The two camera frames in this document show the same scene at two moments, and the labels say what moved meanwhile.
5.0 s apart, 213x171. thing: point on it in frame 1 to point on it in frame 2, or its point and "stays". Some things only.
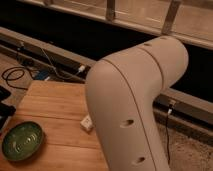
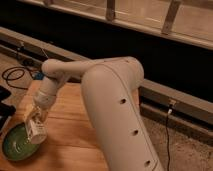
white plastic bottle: (86, 123) to (36, 131)
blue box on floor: (41, 75) stays
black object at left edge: (6, 110) stays
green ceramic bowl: (22, 140) stays
